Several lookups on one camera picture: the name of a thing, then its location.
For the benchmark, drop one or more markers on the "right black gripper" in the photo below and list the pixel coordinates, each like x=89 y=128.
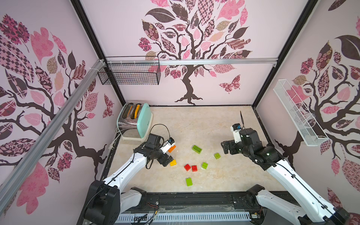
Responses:
x=230 y=146

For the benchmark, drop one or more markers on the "red lego brick left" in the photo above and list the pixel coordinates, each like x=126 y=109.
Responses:
x=187 y=167

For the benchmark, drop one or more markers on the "aluminium rail left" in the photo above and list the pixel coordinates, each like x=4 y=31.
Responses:
x=12 y=184

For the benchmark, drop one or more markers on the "white slotted cable duct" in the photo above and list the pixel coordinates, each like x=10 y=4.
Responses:
x=172 y=218

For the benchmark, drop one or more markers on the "green square lego brick middle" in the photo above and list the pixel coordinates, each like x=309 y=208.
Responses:
x=204 y=165

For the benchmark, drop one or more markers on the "black wire basket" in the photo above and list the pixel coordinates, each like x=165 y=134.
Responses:
x=131 y=70

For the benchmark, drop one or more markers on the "white wire shelf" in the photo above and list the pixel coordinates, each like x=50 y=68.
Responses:
x=293 y=99

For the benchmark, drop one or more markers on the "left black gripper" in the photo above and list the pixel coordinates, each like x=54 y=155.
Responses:
x=167 y=161

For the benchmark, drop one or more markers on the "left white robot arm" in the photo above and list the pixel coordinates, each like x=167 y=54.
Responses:
x=112 y=182

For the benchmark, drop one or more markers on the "aluminium rail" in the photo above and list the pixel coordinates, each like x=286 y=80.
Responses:
x=197 y=62
x=12 y=184

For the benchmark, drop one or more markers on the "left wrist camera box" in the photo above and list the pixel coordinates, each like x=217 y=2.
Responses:
x=167 y=145

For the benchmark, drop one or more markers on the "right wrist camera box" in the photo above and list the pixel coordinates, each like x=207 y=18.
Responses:
x=236 y=128

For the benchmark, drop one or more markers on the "aluminium rail back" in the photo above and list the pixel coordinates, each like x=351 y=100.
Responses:
x=197 y=62

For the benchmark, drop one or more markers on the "long green lego brick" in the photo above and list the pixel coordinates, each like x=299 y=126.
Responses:
x=196 y=149

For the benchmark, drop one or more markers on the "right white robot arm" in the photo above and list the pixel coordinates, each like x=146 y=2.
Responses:
x=312 y=209

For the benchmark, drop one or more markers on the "mint green toaster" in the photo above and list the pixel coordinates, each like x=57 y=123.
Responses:
x=134 y=121

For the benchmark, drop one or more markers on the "orange lego brick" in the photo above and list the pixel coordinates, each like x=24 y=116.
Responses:
x=171 y=149

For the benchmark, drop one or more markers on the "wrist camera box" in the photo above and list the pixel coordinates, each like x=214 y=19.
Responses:
x=167 y=145
x=236 y=128

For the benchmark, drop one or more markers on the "yellow lego brick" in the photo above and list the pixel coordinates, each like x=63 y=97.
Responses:
x=173 y=163

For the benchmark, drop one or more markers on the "green square lego brick right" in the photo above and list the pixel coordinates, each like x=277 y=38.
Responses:
x=217 y=155

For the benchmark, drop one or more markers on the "green lego brick front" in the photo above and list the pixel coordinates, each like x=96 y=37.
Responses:
x=189 y=182

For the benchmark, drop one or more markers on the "green square lego brick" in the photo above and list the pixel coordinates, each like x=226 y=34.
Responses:
x=204 y=165
x=217 y=155

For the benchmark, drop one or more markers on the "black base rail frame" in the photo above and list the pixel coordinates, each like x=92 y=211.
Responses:
x=248 y=201

